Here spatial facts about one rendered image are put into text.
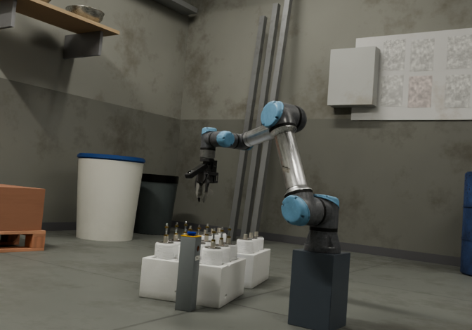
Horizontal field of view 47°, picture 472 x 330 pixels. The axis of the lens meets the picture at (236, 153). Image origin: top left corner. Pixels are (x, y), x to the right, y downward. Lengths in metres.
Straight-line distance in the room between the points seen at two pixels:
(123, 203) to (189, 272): 2.44
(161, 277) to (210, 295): 0.25
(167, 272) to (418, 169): 3.21
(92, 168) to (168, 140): 1.90
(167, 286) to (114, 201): 2.23
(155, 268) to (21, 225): 1.54
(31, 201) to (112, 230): 1.02
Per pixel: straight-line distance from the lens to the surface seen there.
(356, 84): 5.35
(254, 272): 2.99
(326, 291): 2.20
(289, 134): 2.23
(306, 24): 5.93
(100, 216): 4.68
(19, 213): 3.86
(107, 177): 4.65
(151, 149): 6.18
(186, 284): 2.34
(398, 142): 5.28
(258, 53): 5.79
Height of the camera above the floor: 0.54
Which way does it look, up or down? 4 degrees up
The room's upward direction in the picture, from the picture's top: 4 degrees clockwise
